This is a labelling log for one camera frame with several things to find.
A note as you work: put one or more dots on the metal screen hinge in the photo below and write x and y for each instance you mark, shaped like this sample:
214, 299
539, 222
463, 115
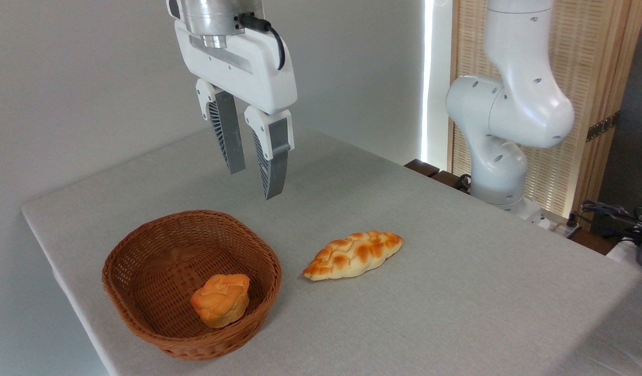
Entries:
602, 127

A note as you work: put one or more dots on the long braided bread loaf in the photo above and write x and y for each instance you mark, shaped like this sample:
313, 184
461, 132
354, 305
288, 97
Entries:
352, 256

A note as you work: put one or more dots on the brown woven wicker basket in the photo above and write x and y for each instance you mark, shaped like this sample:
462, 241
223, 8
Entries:
159, 261

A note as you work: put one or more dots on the grey fabric tablecloth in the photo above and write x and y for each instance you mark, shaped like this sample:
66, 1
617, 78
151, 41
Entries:
456, 313

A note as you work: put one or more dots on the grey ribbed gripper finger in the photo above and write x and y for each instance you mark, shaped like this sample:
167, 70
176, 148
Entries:
278, 162
232, 136

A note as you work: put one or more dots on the wooden bamboo folding screen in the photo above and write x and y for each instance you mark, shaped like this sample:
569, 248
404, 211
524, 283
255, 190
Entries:
592, 62

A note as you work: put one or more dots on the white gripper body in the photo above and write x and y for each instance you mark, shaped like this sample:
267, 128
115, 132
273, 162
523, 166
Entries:
247, 73

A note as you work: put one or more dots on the dark brown wooden furniture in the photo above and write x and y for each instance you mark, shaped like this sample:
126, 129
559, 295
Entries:
422, 167

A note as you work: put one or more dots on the small round orange bread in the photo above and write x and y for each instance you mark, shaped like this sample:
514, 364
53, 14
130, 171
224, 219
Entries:
221, 300

